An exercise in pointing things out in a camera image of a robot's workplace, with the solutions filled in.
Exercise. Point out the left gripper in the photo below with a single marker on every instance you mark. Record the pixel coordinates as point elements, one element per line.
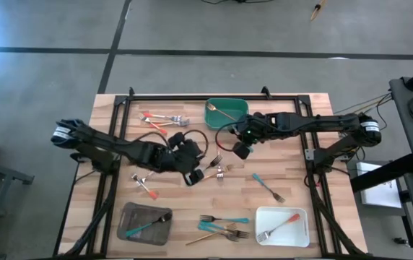
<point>177,159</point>

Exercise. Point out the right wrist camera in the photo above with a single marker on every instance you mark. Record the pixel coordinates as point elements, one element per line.
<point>242,151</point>

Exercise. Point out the black metal beam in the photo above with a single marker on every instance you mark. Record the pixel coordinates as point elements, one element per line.
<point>383,174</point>

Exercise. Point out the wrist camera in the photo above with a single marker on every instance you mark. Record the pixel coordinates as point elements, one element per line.
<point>242,151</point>
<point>195,176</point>

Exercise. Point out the white paper sheet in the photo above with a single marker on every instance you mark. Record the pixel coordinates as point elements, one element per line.
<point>380,195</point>

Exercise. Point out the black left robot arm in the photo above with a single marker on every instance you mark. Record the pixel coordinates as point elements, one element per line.
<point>120,146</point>

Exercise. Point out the grey translucent plastic bin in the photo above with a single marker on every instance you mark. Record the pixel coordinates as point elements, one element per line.
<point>145,238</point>

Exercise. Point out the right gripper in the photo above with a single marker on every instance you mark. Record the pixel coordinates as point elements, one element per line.
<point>255,126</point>

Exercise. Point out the green plastic bin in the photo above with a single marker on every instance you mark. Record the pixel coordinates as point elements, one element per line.
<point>228,106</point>

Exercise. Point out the black aluminium table frame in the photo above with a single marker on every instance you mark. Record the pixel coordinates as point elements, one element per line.
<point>174,97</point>

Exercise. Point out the small black floor object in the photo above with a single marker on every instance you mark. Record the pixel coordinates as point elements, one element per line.
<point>400,241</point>

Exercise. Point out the white plastic bin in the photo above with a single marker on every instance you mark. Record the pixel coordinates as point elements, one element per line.
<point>282,216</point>

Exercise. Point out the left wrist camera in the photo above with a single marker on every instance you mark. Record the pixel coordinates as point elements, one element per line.
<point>195,176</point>

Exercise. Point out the silver corner bracket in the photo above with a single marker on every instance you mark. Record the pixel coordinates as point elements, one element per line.
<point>309,154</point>

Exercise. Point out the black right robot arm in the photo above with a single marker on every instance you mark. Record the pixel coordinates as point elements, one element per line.
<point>318,121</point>

